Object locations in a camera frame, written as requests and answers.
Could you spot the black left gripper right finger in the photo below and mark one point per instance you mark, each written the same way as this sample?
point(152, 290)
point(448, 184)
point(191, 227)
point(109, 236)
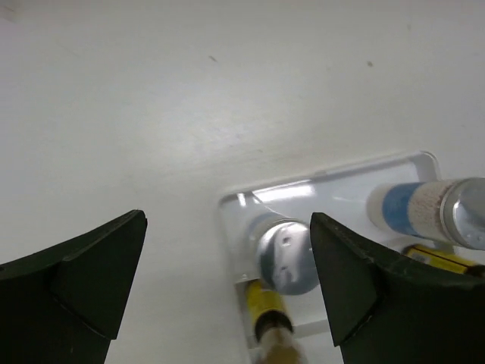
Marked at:
point(384, 307)

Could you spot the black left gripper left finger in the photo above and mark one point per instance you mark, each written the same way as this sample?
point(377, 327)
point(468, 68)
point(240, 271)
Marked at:
point(65, 304)

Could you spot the yellow-label sauce bottle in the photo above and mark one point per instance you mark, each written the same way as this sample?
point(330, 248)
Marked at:
point(272, 327)
point(445, 261)

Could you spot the blue-label salt shaker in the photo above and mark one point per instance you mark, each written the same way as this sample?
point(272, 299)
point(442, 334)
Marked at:
point(282, 252)
point(448, 211)

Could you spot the white divided tray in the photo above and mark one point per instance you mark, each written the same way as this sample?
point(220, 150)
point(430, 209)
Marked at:
point(341, 194)

